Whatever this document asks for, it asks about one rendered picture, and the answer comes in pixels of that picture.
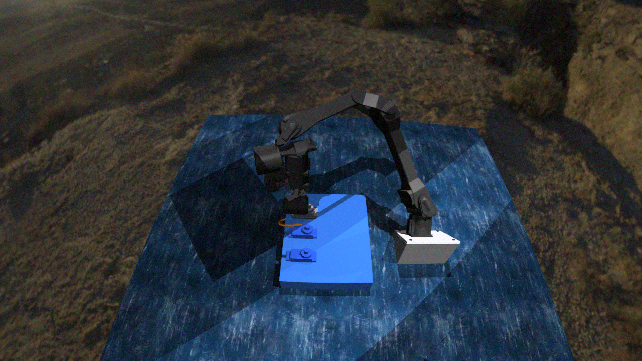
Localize black micro servo with orange cable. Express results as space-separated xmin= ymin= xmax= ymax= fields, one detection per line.
xmin=278 ymin=203 xmax=318 ymax=227

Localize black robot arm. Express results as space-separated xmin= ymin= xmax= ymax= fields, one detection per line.
xmin=253 ymin=89 xmax=438 ymax=237

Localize blue rectangular deck plate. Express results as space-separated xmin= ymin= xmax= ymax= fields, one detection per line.
xmin=280 ymin=194 xmax=373 ymax=290

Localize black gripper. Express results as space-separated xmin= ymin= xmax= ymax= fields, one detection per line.
xmin=283 ymin=158 xmax=310 ymax=215

